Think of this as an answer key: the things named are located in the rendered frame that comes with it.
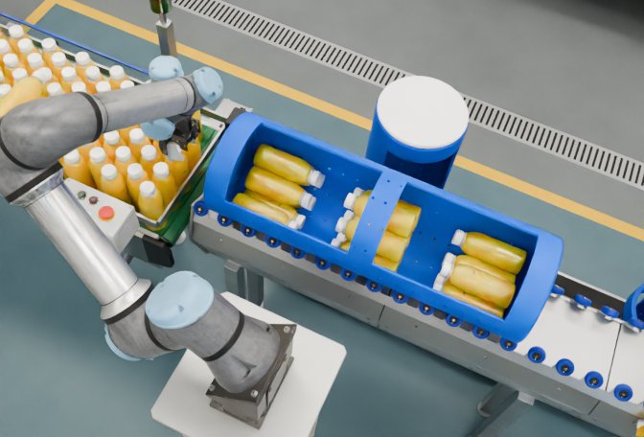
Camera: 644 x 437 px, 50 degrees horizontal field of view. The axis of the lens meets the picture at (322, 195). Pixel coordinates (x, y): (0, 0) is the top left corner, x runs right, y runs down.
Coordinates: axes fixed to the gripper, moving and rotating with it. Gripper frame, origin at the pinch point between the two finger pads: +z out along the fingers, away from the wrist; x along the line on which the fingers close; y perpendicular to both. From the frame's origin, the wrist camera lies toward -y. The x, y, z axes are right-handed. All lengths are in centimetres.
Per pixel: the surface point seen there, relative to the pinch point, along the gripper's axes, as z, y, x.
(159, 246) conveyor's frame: 17.7, 5.0, -20.0
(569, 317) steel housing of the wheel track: 15, 115, 9
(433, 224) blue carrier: 6, 72, 14
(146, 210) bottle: 5.9, 0.7, -16.9
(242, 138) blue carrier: -16.1, 20.7, 1.9
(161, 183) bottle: 2.8, 1.2, -9.2
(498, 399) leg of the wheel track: 86, 117, 8
